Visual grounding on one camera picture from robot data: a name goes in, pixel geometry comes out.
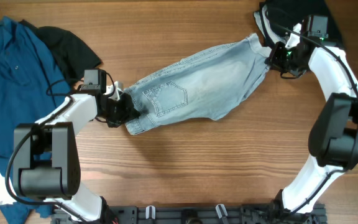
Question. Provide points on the right white rail clip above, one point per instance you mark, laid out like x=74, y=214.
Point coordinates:
x=222, y=213

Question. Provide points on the black garment under shirt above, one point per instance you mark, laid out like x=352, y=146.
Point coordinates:
x=72, y=55

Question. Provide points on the left white rail clip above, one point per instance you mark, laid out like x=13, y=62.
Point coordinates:
x=150, y=212

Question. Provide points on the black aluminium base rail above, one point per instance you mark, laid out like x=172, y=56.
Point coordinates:
x=246, y=214

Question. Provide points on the dark blue polo shirt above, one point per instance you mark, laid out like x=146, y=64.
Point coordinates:
x=27, y=68

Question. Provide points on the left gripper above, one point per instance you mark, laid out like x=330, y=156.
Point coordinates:
x=130, y=111

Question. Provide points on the folded black clothes pile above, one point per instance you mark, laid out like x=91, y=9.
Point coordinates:
x=289, y=13

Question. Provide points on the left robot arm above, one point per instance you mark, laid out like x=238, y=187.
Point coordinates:
x=44, y=168

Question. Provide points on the light blue denim shorts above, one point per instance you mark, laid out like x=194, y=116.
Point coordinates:
x=208, y=84

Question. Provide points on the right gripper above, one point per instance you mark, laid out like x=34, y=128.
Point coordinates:
x=276, y=58

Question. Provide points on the white rail clip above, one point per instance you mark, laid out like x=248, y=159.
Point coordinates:
x=222, y=213
x=150, y=212

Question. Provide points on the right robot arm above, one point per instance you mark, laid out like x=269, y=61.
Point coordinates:
x=333, y=139

